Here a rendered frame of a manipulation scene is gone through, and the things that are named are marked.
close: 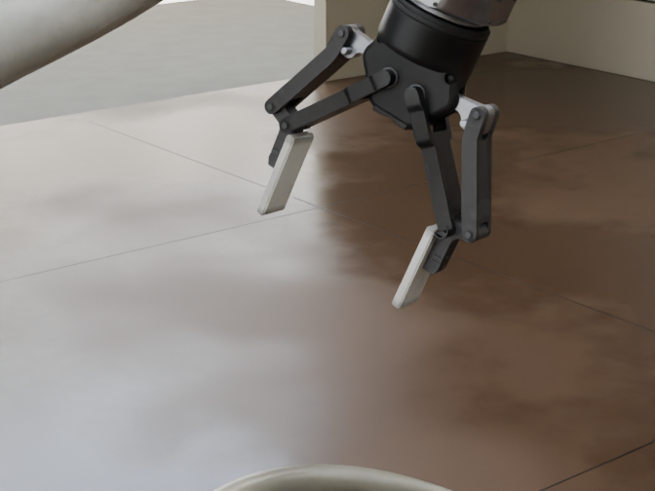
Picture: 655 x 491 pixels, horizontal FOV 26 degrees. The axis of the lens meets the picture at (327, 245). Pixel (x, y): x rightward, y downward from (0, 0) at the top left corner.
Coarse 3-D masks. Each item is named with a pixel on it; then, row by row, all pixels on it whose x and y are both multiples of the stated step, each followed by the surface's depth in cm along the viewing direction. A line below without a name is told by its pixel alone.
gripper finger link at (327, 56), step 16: (336, 32) 105; (352, 32) 105; (336, 48) 105; (320, 64) 106; (336, 64) 107; (304, 80) 107; (320, 80) 108; (272, 96) 109; (288, 96) 108; (304, 96) 110; (272, 112) 109
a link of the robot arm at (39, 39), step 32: (0, 0) 97; (32, 0) 97; (64, 0) 97; (96, 0) 98; (128, 0) 99; (160, 0) 102; (0, 32) 97; (32, 32) 97; (64, 32) 98; (96, 32) 100; (0, 64) 98; (32, 64) 99
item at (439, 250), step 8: (456, 224) 103; (456, 232) 103; (480, 232) 102; (440, 240) 104; (448, 240) 103; (456, 240) 104; (432, 248) 104; (440, 248) 104; (448, 248) 104; (432, 256) 104; (440, 256) 104; (448, 256) 105; (424, 264) 105; (432, 264) 104; (440, 264) 104; (432, 272) 105
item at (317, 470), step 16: (320, 464) 128; (240, 480) 121; (256, 480) 122; (272, 480) 123; (288, 480) 124; (304, 480) 125; (320, 480) 126; (336, 480) 127; (352, 480) 128; (368, 480) 129; (384, 480) 130; (400, 480) 130; (416, 480) 131
